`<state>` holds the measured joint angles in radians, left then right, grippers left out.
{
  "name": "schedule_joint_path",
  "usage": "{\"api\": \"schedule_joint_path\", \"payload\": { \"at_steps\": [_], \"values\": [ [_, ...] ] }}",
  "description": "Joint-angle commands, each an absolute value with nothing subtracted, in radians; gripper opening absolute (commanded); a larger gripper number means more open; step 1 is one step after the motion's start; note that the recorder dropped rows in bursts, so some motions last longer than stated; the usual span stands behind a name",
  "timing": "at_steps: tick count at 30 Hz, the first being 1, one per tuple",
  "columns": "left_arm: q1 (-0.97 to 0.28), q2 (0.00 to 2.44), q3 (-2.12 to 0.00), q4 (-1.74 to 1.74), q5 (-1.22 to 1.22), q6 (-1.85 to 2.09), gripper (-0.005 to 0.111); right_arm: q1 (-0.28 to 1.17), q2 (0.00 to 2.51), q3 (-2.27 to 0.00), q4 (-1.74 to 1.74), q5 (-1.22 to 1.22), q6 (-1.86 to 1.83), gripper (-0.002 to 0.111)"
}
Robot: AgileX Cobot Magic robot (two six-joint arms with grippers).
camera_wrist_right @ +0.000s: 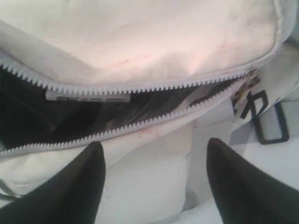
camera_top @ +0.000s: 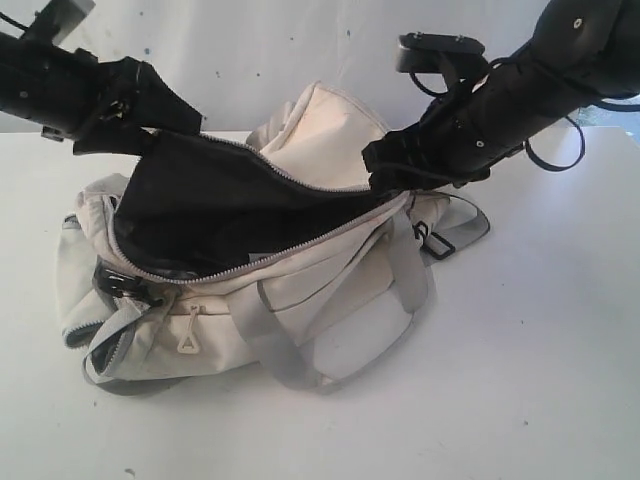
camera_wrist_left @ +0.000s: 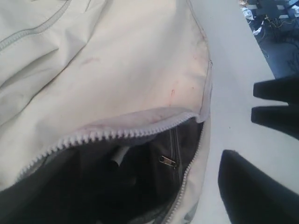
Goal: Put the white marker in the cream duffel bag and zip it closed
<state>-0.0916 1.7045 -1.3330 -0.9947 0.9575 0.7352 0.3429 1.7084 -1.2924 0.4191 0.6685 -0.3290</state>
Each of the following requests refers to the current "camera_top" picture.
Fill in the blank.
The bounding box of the white canvas duffel bag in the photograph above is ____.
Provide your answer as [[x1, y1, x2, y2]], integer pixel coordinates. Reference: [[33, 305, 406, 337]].
[[56, 82, 490, 395]]

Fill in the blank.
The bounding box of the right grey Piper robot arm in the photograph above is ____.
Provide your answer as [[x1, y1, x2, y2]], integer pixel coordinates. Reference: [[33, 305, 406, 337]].
[[362, 1, 639, 192]]

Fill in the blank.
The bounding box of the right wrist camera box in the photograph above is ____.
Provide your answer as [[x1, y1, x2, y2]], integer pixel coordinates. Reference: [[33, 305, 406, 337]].
[[396, 32, 488, 78]]

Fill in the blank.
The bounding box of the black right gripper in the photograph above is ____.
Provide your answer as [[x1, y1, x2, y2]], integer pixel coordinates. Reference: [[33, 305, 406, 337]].
[[362, 48, 596, 192]]

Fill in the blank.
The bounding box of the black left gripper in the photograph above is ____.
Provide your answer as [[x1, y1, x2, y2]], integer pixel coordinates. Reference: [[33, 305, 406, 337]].
[[1, 34, 203, 156]]

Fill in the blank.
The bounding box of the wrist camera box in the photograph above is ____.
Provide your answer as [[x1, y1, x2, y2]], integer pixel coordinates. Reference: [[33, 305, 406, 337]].
[[396, 32, 488, 78], [20, 0, 95, 46]]

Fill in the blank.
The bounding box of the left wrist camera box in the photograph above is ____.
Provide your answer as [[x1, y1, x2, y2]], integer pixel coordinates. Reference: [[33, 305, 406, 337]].
[[20, 0, 95, 46]]

